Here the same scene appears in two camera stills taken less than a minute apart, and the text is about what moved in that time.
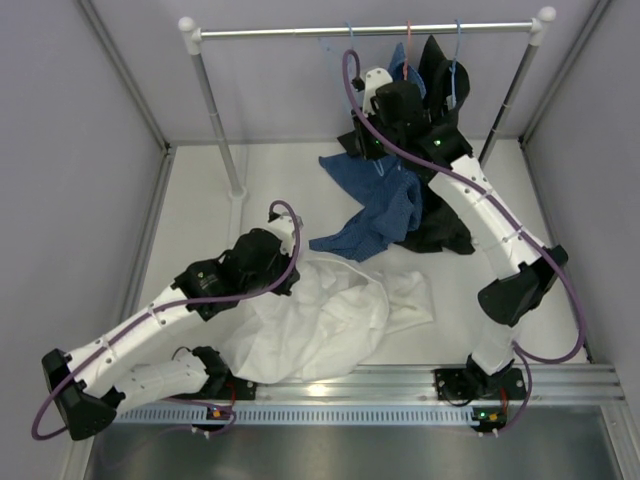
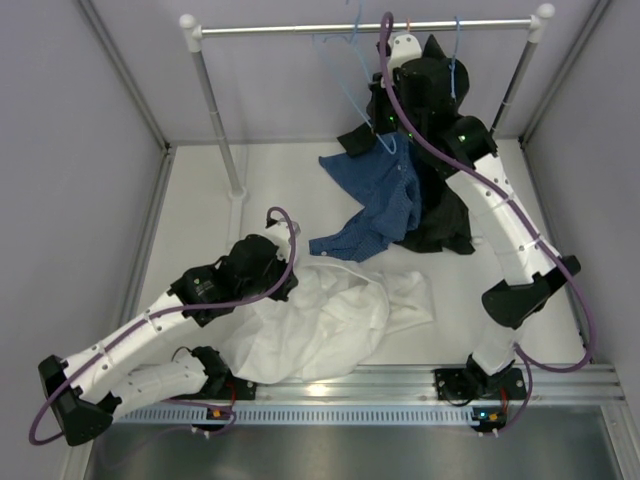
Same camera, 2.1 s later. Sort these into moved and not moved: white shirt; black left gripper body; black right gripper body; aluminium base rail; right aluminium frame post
Moved: black right gripper body
Not moved: right aluminium frame post; white shirt; aluminium base rail; black left gripper body
